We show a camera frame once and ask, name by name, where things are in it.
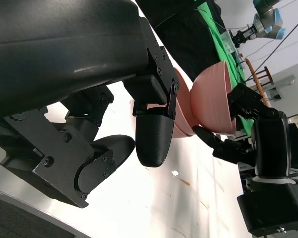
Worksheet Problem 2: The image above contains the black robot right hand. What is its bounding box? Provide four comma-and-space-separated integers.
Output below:
192, 82, 293, 179

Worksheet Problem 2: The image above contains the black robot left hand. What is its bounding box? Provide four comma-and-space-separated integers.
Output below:
0, 0, 181, 209

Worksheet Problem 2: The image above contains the wooden chair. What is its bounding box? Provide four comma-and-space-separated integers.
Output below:
245, 58, 275, 106

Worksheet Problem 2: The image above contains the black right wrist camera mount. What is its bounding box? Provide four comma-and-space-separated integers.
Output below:
236, 182, 298, 237

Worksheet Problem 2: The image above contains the green cloth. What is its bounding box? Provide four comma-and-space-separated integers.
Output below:
197, 0, 254, 140

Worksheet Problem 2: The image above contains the black cloth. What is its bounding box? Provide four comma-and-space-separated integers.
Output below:
136, 0, 225, 83

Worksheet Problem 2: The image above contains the pink plastic bowl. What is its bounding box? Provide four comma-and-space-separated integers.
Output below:
172, 109, 196, 139
189, 61, 238, 135
174, 67, 193, 124

